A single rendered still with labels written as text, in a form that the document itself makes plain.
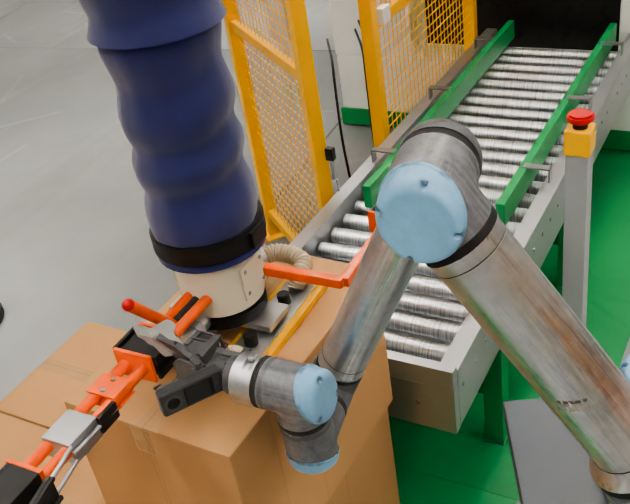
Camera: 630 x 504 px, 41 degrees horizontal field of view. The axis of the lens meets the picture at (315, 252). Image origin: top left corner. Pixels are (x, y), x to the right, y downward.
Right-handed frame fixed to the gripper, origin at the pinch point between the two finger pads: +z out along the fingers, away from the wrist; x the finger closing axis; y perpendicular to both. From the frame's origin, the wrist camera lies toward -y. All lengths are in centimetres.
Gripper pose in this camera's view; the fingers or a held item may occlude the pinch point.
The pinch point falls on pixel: (140, 360)
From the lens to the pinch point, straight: 157.7
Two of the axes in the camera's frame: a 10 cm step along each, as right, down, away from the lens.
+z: -8.8, -1.4, 4.5
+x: -1.4, -8.3, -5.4
